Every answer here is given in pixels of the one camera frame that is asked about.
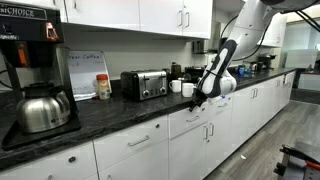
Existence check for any black commercial coffee maker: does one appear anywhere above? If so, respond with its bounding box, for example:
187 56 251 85
0 2 82 151

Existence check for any dark canister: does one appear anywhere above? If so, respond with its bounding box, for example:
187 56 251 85
170 61 183 81

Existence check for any narrow white drawer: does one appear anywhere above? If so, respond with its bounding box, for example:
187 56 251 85
207 93 235 118

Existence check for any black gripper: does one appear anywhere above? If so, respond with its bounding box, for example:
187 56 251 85
187 83 210 113

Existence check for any white upper cabinet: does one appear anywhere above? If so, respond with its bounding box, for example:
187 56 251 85
258 13 288 48
0 0 214 40

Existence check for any stainless steel coffee pot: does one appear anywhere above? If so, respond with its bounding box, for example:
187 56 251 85
15 82 72 134

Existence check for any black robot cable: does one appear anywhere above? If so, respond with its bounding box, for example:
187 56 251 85
219 9 320 63

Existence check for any white drawer with wooden inside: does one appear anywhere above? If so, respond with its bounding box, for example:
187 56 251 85
168 102 212 140

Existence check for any black condiment organizer tray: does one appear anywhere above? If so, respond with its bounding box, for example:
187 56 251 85
184 65 209 83

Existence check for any black single-cup coffee machine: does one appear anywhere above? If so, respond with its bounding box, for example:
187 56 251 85
257 53 278 71

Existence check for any black wall box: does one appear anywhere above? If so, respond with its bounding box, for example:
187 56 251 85
192 39 206 55

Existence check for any white drawer with round lock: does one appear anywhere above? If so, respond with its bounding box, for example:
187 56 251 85
0 139 98 180

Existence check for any white ceramic mug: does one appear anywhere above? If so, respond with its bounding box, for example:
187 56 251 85
181 82 197 99
168 79 183 94

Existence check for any creamer jar with red lid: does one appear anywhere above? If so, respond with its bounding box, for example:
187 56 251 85
95 73 111 101

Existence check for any black wheeled cart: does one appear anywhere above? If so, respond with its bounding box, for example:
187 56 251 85
273 141 320 180

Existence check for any black and chrome toaster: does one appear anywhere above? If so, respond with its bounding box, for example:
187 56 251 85
120 69 169 102

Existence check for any silver drawer bar handle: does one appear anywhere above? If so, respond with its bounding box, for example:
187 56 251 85
185 115 201 124

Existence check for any blue packet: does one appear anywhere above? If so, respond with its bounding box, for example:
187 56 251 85
236 64 247 77

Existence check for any small whiteboard sign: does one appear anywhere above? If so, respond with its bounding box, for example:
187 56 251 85
66 49 113 102

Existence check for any white drawer with bar handle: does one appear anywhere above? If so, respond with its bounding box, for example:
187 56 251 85
92 114 170 172

